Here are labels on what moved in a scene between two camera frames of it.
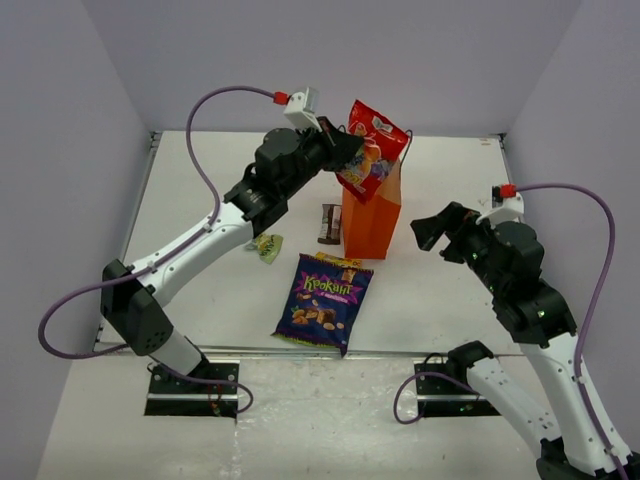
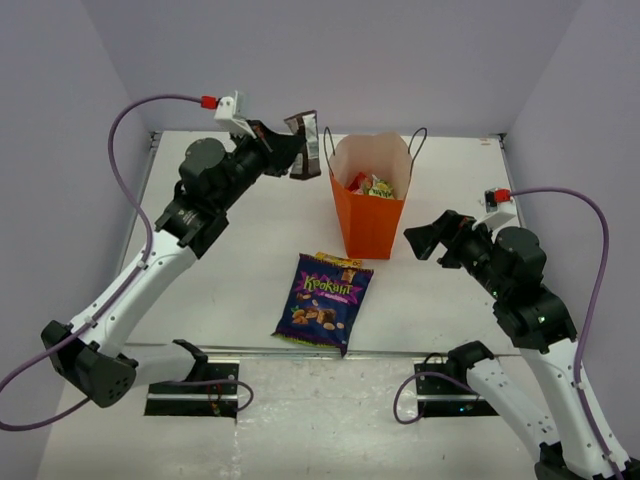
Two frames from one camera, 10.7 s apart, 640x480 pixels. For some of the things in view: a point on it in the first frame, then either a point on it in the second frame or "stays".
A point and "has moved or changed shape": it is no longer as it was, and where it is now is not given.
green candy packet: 267,246 → 381,188
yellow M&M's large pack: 340,261 stays
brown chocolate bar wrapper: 330,229 has moved or changed shape
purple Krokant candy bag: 322,301 stays
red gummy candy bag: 381,145 has moved or changed shape
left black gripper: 330,148 → 270,150
